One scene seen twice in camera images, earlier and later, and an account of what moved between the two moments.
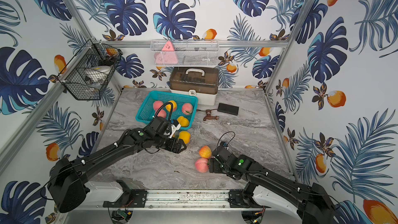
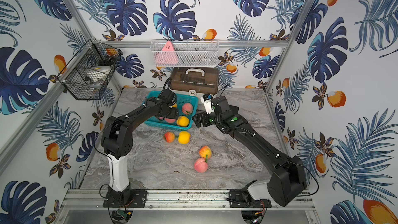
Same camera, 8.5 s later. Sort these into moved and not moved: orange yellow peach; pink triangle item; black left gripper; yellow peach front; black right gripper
Moved: black right gripper; black left gripper
Not moved: orange yellow peach; pink triangle item; yellow peach front
